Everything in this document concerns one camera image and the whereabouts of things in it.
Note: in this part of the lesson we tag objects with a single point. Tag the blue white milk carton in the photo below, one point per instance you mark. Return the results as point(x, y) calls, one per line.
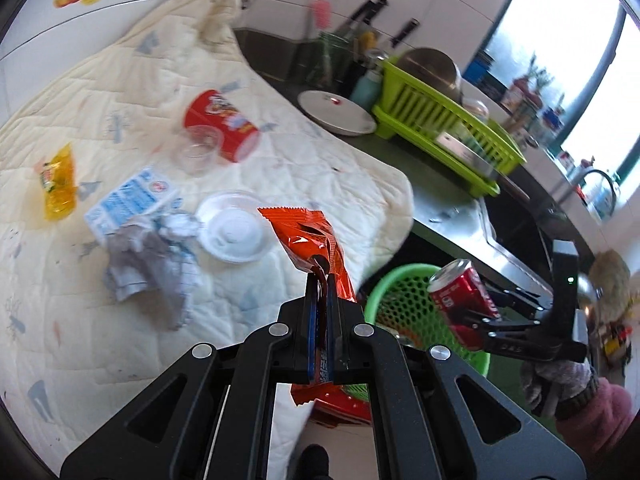
point(146, 192)

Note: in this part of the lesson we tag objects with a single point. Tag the steel pot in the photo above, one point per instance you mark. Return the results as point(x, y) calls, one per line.
point(434, 68)

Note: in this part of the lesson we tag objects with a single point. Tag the clear plastic cup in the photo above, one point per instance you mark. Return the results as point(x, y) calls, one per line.
point(197, 149)

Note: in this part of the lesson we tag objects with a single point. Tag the pink bottle brush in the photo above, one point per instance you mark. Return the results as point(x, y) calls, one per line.
point(321, 12)

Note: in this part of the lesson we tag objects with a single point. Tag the red plastic stool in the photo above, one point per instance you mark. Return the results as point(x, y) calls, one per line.
point(334, 407)

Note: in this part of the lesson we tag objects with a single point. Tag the yellow snack packet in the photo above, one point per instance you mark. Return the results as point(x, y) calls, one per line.
point(57, 179)

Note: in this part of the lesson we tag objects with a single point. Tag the white plate with red dot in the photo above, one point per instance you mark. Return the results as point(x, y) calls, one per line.
point(335, 113)

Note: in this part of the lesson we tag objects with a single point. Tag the white plastic lid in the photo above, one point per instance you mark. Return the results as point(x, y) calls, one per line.
point(232, 228)

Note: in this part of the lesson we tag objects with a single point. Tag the orange snack wrapper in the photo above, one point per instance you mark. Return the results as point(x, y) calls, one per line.
point(310, 242)

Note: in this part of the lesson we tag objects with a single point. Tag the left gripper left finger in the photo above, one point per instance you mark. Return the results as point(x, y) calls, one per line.
point(307, 330)

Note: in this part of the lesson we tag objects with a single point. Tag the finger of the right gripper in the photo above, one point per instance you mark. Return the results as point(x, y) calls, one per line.
point(487, 333)
point(521, 301)

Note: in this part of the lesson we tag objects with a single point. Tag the steel sink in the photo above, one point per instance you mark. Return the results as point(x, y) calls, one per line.
point(519, 254)

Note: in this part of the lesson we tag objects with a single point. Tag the gloved right hand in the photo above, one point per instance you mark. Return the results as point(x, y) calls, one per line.
point(558, 389)

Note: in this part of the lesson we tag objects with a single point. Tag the green dish rack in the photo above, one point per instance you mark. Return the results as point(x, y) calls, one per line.
point(419, 114)

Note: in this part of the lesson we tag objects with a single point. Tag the steel faucet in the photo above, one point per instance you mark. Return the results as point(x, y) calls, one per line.
point(597, 190)

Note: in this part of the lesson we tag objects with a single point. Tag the cream quilted cloth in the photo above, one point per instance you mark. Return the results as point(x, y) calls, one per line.
point(71, 354)

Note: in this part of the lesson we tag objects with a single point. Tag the red soda can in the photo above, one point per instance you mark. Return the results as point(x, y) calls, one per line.
point(461, 296)

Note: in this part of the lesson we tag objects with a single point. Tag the pink forearm sleeve right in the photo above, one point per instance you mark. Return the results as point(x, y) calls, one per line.
point(593, 422)

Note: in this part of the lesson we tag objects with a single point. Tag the cleaver with wooden handle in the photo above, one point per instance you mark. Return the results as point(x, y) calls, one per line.
point(479, 165)

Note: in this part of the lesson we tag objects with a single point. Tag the green plastic trash basket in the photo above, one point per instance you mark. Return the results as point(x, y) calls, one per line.
point(401, 304)

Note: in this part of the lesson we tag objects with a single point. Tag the red instant noodle cup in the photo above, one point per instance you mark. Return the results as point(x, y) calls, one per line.
point(211, 119)

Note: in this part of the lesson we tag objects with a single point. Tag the paper wad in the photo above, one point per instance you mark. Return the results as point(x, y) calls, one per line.
point(155, 252)

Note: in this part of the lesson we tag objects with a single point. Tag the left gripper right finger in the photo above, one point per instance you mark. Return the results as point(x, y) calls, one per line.
point(336, 332)

